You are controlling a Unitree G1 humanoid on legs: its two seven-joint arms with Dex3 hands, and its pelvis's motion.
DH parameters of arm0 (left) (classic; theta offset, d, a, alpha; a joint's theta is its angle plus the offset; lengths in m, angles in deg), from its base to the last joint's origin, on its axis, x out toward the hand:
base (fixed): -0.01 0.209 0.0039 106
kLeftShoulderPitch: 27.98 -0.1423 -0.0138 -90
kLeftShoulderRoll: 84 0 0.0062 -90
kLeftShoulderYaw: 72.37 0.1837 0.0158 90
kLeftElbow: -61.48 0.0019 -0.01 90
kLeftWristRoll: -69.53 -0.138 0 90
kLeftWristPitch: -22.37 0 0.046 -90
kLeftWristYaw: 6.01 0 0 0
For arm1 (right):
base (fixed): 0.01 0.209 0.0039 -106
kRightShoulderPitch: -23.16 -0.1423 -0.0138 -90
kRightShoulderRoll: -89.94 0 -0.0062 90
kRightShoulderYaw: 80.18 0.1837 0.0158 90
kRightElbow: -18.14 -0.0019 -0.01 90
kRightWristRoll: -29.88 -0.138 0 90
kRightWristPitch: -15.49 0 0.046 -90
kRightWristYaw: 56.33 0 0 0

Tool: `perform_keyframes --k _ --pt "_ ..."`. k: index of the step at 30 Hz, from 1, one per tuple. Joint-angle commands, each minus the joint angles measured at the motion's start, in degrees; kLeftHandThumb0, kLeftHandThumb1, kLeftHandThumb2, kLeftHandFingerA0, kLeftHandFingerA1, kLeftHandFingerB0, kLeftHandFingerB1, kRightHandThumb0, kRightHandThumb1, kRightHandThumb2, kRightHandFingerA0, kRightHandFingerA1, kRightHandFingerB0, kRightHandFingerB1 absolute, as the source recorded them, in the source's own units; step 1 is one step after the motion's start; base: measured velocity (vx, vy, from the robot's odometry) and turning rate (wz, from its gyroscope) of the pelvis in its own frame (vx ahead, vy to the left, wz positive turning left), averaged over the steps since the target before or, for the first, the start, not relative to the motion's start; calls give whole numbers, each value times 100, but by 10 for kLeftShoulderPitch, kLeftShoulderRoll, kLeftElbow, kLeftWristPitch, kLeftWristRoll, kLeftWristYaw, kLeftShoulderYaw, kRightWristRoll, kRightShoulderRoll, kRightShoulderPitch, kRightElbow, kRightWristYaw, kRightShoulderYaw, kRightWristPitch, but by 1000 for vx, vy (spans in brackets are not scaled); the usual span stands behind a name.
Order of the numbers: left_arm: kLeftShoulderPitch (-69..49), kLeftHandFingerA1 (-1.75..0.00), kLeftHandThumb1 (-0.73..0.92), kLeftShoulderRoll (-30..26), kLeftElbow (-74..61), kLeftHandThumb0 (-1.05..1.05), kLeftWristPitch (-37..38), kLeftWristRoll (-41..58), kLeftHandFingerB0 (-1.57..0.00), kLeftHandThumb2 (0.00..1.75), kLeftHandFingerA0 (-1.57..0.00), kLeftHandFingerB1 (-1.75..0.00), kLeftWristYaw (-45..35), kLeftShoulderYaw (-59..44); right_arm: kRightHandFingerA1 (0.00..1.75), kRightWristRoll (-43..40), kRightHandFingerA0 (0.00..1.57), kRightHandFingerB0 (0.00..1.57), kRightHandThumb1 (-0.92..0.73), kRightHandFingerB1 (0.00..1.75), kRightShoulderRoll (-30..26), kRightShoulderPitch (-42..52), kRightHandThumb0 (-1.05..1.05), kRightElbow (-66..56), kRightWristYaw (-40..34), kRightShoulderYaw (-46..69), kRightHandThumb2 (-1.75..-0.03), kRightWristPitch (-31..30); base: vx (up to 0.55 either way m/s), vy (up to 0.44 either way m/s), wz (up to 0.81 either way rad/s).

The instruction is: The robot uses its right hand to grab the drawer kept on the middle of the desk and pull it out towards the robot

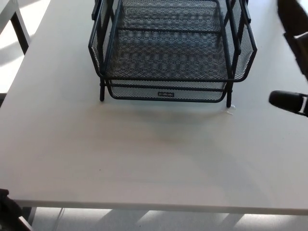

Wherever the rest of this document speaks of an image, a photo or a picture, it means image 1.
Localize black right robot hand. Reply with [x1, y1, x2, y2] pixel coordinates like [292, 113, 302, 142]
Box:
[269, 0, 308, 118]

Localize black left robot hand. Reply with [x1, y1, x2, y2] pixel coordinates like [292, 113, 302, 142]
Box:
[0, 189, 24, 231]

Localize black mesh drawer tray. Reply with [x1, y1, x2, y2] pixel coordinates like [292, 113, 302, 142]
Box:
[88, 0, 258, 83]

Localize clear tape scrap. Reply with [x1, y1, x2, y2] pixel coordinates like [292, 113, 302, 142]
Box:
[222, 103, 236, 116]

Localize black mesh tray with label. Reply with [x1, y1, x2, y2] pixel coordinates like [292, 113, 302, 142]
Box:
[105, 79, 229, 104]

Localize white side table dark legs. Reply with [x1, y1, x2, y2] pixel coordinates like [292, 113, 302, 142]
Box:
[0, 0, 32, 56]

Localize black metal tray rack frame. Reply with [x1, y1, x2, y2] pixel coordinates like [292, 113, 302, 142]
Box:
[90, 0, 252, 108]

